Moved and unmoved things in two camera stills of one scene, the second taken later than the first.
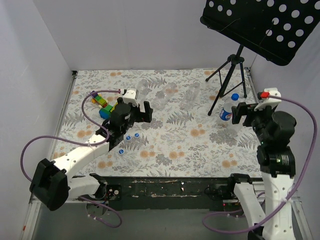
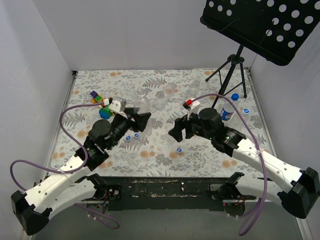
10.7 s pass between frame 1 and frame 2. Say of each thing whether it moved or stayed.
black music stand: stayed
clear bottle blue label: stayed
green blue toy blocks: stayed
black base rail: stayed
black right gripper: moved
